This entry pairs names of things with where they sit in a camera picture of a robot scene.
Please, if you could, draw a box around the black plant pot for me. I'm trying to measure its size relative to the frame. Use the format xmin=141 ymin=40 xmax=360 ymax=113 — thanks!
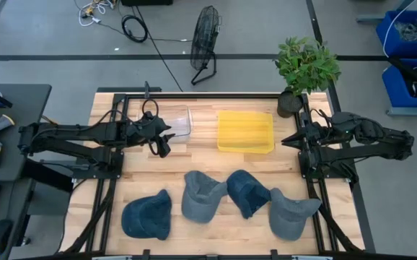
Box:
xmin=276 ymin=90 xmax=304 ymax=119

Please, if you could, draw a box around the gray cap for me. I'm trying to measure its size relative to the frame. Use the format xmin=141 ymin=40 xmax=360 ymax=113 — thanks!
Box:
xmin=180 ymin=170 xmax=229 ymax=224
xmin=268 ymin=187 xmax=322 ymax=242

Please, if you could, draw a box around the dark blue cap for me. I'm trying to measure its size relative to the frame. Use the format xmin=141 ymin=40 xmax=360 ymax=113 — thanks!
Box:
xmin=226 ymin=169 xmax=272 ymax=220
xmin=120 ymin=188 xmax=173 ymax=241

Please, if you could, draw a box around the black coiled cable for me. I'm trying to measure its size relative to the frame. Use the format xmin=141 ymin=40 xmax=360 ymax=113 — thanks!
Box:
xmin=120 ymin=14 xmax=149 ymax=44

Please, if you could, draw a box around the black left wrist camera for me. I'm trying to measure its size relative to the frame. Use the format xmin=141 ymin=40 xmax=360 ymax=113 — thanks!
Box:
xmin=153 ymin=136 xmax=172 ymax=159

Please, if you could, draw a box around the black floor fan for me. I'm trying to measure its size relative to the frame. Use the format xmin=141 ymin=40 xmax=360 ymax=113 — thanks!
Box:
xmin=189 ymin=4 xmax=223 ymax=87

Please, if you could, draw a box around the yellow plastic bin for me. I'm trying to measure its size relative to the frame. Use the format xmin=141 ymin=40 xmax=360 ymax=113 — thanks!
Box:
xmin=216 ymin=109 xmax=276 ymax=155

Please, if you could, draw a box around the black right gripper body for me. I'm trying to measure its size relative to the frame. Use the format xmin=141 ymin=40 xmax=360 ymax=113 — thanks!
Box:
xmin=299 ymin=121 xmax=335 ymax=150

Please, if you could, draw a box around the black aluminium table frame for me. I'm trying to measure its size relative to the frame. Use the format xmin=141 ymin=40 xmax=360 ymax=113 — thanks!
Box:
xmin=59 ymin=86 xmax=367 ymax=260

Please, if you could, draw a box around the black desk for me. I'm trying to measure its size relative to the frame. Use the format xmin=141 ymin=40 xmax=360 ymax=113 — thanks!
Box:
xmin=0 ymin=83 xmax=53 ymax=184

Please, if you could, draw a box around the green leafy plant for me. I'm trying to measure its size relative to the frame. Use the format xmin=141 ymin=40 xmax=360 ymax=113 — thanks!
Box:
xmin=273 ymin=35 xmax=343 ymax=97

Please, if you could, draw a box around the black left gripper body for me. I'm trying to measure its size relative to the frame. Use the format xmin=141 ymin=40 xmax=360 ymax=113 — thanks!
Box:
xmin=124 ymin=110 xmax=163 ymax=146

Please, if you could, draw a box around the white cable bundle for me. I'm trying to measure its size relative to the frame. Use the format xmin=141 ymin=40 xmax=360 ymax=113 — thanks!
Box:
xmin=74 ymin=0 xmax=116 ymax=27

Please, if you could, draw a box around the blue storage bin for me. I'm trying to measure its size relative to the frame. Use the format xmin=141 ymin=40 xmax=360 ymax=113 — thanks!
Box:
xmin=375 ymin=9 xmax=417 ymax=59
xmin=381 ymin=57 xmax=417 ymax=109

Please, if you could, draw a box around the clear plastic bin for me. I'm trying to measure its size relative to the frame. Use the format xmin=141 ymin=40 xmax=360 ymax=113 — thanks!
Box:
xmin=137 ymin=104 xmax=194 ymax=144

